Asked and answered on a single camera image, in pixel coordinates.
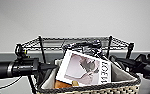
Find pale basket with dark spots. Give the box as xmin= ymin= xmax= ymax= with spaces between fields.
xmin=35 ymin=64 xmax=142 ymax=94

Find small orange item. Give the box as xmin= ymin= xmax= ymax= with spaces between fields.
xmin=54 ymin=79 xmax=75 ymax=89

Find white box with pink picture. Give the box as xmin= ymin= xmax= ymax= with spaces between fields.
xmin=55 ymin=49 xmax=113 ymax=88

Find thin dark cable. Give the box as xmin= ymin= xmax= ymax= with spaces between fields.
xmin=0 ymin=76 xmax=24 ymax=91

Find long grey wall band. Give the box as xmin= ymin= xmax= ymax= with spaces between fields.
xmin=0 ymin=50 xmax=150 ymax=94

